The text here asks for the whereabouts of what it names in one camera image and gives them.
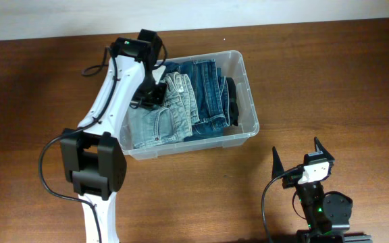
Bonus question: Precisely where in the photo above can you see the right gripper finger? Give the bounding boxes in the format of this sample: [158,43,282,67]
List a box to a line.
[314,137,335,162]
[271,146,284,179]

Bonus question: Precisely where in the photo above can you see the light blue jeans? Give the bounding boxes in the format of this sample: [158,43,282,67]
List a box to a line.
[128,72,200,149]

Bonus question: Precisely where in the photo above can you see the dark blue jeans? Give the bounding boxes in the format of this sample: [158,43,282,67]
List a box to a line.
[165,59,230,141]

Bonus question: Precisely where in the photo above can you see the dark garment with band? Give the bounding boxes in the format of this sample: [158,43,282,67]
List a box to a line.
[226,77,239,126]

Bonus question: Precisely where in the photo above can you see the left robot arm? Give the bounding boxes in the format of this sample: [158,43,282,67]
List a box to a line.
[60,29,166,242]

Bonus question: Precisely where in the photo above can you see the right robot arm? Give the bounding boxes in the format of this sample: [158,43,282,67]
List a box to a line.
[271,138,353,242]

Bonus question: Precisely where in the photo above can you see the clear plastic storage bin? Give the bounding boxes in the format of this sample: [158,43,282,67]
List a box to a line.
[120,50,259,161]

